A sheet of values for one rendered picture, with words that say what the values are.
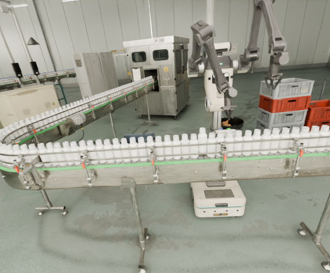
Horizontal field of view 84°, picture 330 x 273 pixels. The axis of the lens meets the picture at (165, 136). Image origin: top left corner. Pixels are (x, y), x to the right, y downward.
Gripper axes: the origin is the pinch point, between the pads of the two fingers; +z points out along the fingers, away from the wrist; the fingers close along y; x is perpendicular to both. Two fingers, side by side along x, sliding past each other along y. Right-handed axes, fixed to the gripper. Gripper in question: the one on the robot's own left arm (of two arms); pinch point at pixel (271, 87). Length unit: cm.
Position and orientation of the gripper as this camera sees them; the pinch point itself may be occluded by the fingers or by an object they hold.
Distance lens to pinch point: 143.0
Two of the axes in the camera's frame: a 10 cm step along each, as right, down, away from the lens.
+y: 0.3, -4.1, 9.1
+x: -10.0, 0.7, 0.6
